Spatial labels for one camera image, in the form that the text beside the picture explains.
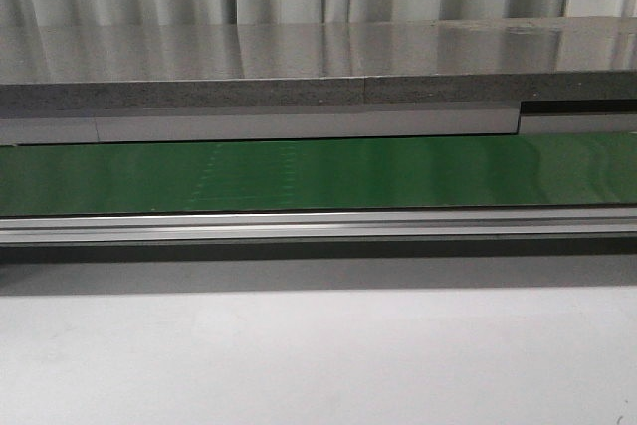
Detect aluminium conveyor frame rail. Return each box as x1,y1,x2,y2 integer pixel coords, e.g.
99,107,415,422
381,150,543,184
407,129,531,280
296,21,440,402
1,206,636,264

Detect grey stone counter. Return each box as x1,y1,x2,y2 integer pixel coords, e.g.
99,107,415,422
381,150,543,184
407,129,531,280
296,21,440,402
1,17,636,145

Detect green conveyor belt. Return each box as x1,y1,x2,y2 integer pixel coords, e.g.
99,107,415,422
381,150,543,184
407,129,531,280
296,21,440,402
1,132,636,217

